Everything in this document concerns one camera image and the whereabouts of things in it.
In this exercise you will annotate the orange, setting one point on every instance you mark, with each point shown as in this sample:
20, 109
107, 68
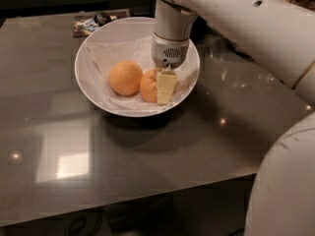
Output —
125, 76
148, 88

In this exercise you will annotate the white bowl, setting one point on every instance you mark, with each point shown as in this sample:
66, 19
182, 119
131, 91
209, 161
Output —
98, 92

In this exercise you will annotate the white paper liner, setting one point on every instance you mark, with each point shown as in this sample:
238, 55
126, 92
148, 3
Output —
111, 54

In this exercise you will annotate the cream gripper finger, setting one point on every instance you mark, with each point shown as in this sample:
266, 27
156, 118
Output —
165, 82

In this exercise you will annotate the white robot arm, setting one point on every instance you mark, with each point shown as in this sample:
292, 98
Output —
281, 38

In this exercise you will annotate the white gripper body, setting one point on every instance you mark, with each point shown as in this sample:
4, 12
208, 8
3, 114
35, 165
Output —
169, 52

